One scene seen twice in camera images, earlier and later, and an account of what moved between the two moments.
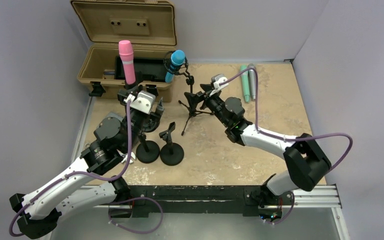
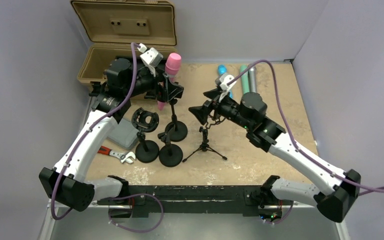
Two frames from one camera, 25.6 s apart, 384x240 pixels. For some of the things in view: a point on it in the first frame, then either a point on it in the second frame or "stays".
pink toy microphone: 126,54 -> 172,65
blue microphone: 177,59 -> 222,69
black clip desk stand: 172,153 stays
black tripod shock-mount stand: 190,81 -> 205,146
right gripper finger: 206,87 -> 212,94
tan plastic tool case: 129,43 stays
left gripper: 154,116 -> 168,89
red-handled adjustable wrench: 125,156 stays
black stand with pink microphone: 128,64 -> 180,131
